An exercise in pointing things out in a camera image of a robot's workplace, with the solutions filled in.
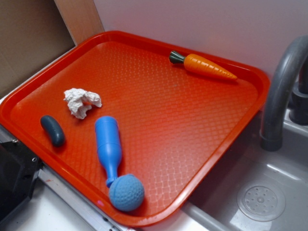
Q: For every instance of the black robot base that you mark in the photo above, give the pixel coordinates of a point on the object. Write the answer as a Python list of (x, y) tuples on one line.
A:
[(19, 168)]

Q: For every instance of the blue plastic bottle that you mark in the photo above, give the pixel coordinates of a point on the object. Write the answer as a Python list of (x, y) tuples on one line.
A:
[(109, 148)]

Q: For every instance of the red plastic tray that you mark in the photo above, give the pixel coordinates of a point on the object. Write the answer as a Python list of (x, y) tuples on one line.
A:
[(174, 125)]

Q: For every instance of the orange toy carrot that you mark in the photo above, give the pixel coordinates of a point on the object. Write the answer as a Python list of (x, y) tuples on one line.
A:
[(201, 66)]

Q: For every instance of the crumpled white paper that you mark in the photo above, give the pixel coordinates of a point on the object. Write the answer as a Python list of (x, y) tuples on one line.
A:
[(79, 101)]

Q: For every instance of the blue dimpled ball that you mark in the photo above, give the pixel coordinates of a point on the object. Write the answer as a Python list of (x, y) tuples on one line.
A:
[(126, 193)]

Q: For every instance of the dark grey sausage toy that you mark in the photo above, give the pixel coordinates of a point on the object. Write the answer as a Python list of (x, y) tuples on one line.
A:
[(53, 129)]

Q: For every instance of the grey toy sink basin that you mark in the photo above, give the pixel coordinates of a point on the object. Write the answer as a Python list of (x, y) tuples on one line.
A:
[(250, 189)]

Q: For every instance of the light wooden board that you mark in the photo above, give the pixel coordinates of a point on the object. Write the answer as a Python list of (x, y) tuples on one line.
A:
[(81, 18)]

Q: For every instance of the grey plastic faucet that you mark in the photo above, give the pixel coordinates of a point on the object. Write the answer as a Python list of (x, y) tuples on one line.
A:
[(289, 86)]

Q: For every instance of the brown cardboard panel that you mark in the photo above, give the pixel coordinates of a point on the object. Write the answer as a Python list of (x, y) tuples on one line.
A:
[(32, 35)]

